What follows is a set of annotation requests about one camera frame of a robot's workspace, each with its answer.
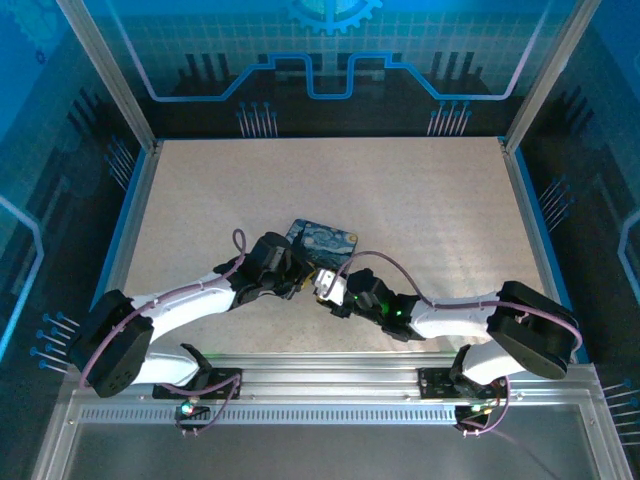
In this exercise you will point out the starry night print coaster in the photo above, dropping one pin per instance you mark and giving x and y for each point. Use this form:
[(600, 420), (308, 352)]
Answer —
[(325, 242)]

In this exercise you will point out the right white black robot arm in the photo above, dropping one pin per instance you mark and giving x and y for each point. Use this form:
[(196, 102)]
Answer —
[(450, 320)]

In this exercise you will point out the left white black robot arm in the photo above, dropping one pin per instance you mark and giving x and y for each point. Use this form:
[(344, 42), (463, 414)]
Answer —
[(190, 302)]

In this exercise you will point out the slotted metal strip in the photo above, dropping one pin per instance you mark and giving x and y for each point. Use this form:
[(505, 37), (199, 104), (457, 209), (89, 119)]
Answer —
[(280, 414)]

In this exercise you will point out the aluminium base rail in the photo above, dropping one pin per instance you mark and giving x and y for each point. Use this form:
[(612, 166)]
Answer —
[(330, 372)]

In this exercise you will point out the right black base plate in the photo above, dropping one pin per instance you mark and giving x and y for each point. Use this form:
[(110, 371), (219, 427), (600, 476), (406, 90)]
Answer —
[(435, 382)]

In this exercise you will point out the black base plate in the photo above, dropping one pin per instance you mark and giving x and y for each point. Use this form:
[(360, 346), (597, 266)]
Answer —
[(225, 382), (435, 382)]

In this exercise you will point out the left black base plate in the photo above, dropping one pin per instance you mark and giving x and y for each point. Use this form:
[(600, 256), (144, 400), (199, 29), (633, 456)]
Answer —
[(225, 382)]

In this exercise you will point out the aluminium table side rail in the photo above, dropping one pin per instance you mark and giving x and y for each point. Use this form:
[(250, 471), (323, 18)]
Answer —
[(532, 225), (131, 230)]

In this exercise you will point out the aluminium frame post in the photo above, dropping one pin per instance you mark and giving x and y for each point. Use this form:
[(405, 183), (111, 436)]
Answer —
[(547, 75), (110, 80)]

